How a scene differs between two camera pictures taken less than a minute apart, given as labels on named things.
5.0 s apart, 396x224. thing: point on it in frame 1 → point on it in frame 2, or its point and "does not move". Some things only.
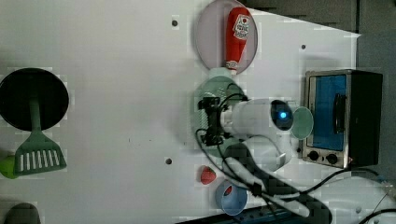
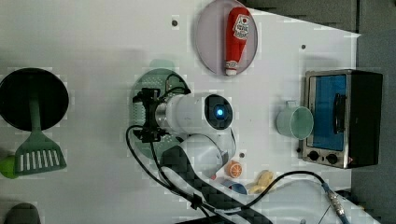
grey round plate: (211, 36) does not move
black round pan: (19, 88) does not move
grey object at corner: (22, 213) does not move
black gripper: (214, 136) → (150, 132)
